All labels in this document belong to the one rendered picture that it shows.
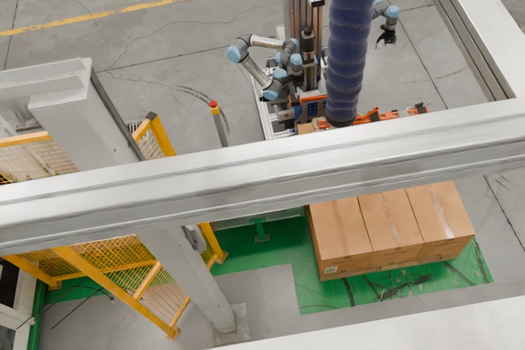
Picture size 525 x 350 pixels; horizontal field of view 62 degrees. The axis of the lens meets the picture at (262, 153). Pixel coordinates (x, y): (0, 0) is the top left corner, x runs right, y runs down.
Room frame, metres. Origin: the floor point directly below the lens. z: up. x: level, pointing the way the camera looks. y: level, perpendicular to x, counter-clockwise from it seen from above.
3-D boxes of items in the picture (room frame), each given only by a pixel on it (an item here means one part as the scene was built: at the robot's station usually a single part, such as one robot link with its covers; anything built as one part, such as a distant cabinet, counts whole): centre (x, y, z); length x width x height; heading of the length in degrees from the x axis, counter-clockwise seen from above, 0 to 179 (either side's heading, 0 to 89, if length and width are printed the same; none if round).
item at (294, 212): (1.56, 0.93, 0.50); 2.31 x 0.05 x 0.19; 90
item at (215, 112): (2.39, 0.34, 0.50); 0.07 x 0.07 x 1.00; 0
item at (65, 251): (1.17, 0.76, 1.05); 0.87 x 0.10 x 2.10; 142
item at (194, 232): (0.98, 0.50, 1.62); 0.20 x 0.05 x 0.30; 90
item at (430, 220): (1.60, -0.91, 0.34); 1.20 x 1.00 x 0.40; 90
